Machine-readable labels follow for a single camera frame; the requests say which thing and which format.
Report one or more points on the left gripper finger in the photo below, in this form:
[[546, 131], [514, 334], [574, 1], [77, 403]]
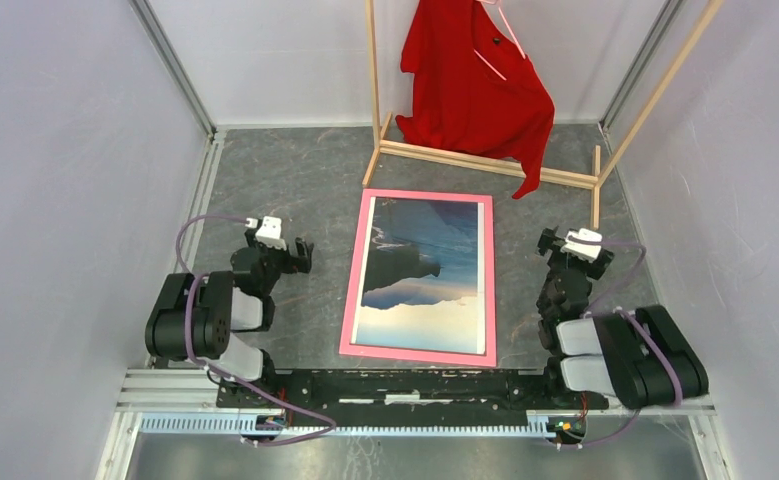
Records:
[[251, 239], [302, 260]]

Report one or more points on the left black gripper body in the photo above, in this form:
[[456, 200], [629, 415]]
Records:
[[277, 261]]

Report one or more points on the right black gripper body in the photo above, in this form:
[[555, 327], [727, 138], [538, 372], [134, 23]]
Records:
[[559, 260]]

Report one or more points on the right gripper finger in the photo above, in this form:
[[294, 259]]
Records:
[[549, 242], [599, 266]]

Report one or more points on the pink wooden picture frame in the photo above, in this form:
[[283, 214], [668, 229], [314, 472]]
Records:
[[349, 298]]

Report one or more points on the coastal landscape photo board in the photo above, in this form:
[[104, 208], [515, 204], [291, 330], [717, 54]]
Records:
[[422, 278]]

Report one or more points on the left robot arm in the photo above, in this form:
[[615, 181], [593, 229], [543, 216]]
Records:
[[198, 320]]

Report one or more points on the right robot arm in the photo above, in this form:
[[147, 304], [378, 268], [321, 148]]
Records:
[[640, 356]]

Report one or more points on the wooden clothes rack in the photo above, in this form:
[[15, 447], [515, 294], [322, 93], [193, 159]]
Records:
[[592, 182]]

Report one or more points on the red t-shirt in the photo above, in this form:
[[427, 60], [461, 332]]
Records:
[[458, 105]]

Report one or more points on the pink clothes hanger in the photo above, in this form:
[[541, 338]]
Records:
[[495, 42]]

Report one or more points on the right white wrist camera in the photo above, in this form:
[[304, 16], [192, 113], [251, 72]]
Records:
[[583, 243]]

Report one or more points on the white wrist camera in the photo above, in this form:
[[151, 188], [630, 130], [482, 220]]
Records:
[[583, 243], [267, 227]]

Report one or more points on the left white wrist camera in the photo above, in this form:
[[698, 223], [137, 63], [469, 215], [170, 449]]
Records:
[[267, 227]]

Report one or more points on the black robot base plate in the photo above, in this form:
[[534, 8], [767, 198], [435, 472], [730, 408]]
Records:
[[407, 397]]

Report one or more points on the aluminium rail frame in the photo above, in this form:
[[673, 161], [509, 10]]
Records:
[[166, 390]]

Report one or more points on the white slotted cable duct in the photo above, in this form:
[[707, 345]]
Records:
[[267, 426]]

